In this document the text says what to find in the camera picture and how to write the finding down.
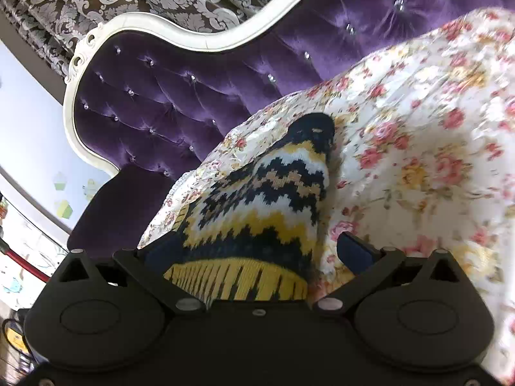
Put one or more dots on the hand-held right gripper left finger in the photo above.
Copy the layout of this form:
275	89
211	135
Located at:
159	257

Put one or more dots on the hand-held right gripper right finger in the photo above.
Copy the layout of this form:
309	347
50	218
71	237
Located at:
354	251

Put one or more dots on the purple tufted headboard white frame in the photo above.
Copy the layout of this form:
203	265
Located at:
193	100

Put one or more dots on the red pole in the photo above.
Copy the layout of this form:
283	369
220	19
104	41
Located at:
24	263

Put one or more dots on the floral bedspread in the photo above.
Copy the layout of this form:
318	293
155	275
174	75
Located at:
422	148

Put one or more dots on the yellow object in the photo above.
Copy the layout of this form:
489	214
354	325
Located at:
14	334

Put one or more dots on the green cupcake wall sticker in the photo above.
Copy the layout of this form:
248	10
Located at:
91	189
60	181
65	209

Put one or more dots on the yellow navy patterned knit sock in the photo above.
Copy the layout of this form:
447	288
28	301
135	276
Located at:
265	209

